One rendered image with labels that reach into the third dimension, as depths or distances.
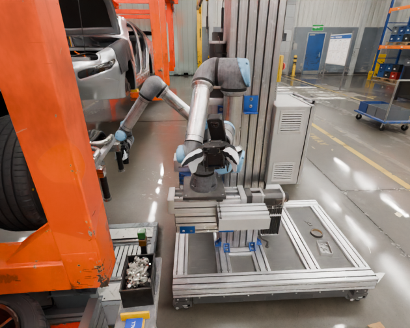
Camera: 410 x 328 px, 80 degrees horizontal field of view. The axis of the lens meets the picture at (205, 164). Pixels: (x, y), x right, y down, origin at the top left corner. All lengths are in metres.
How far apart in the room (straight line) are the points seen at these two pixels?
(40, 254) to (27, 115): 0.61
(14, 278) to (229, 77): 1.25
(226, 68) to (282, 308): 1.49
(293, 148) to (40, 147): 1.18
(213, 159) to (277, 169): 0.78
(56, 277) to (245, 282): 1.00
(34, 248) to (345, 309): 1.78
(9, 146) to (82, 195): 0.54
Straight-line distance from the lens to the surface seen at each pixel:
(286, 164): 1.46
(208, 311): 1.79
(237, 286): 1.63
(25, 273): 1.36
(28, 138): 0.96
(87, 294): 1.72
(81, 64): 4.02
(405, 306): 2.22
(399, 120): 6.08
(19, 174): 1.37
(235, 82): 1.08
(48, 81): 0.88
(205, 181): 1.26
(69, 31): 5.11
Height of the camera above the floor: 1.51
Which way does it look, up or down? 26 degrees down
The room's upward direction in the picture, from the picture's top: straight up
